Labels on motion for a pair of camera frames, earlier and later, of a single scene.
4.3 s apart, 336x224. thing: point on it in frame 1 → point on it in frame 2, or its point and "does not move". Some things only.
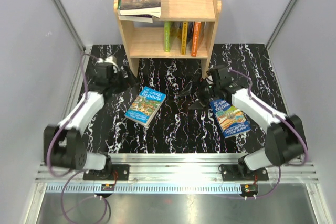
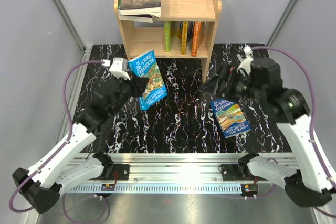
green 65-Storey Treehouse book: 167,35 does not move
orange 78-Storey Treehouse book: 196,39 does not move
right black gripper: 195,81 → 231,81
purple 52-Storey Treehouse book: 140,18 does not move
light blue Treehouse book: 145,106 → 146,65
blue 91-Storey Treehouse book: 232,120 does not move
